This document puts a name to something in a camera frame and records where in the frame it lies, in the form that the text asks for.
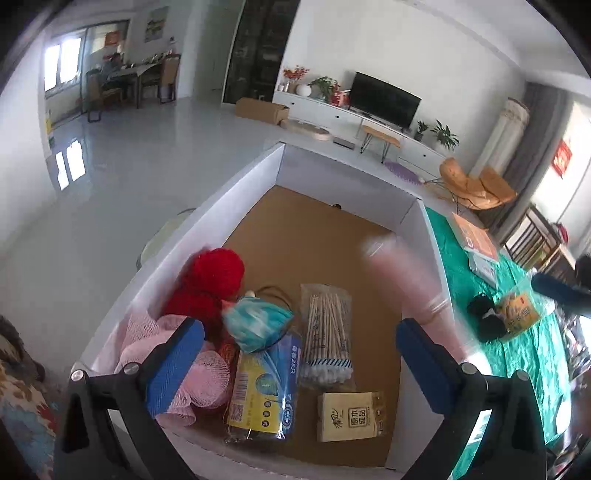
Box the pink items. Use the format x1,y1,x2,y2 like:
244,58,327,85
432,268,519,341
363,234,469,363

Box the blue white drawstring pouch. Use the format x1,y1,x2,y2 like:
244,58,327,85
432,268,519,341
221,285,296,354

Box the bag of wooden cotton swabs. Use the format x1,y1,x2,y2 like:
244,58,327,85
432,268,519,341
300,283,356,392

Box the clear jar with yellow label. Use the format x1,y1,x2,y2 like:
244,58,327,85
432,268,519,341
495,286,546,342

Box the dark wooden chair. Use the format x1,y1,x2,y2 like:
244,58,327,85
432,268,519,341
503,204,576,285

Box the green satin table cloth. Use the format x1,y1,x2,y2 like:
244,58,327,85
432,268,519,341
427,208,571,443

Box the black knitted fabric item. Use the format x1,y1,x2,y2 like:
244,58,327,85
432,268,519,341
467,293,507,343

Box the grey plastic mailer bag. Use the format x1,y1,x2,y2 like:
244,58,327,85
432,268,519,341
468,253,498,288

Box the pink mesh bath sponge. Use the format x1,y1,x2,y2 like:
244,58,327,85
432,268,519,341
90,310,231,427

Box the orange book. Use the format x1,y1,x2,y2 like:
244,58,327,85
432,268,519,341
448,213,499,263

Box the orange lounge chair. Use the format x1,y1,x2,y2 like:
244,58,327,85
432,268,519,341
423,157,517,211

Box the white standing air conditioner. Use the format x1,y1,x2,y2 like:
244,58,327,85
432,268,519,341
470,98,530,177

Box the blue yellow packaged bag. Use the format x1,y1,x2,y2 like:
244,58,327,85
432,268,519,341
226,332,301,442

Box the small tan cardboard packet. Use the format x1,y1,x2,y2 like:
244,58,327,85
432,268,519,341
317,392,387,443

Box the red yarn ball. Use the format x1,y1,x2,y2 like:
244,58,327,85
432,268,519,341
161,248,245,343

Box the grey curtain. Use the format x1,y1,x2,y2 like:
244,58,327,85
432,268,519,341
483,83,573,241

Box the green potted plant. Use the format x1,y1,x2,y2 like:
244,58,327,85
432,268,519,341
431,119,460,151

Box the white tv cabinet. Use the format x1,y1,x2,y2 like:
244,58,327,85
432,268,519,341
273,91,445,179

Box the small wooden side table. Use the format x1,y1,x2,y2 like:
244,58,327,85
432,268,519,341
360,125,402,164

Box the white cardboard storage box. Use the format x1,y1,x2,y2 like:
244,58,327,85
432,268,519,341
81,143,448,479

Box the black flat television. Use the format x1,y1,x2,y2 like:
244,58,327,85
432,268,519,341
349,72,422,129

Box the brown cardboard box on floor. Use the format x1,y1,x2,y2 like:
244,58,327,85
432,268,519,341
235,97,290,125

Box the white vase with red flowers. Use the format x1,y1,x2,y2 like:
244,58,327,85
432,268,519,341
281,65,314,98

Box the wooden dining table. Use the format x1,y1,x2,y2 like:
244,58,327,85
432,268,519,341
85,54,181,123

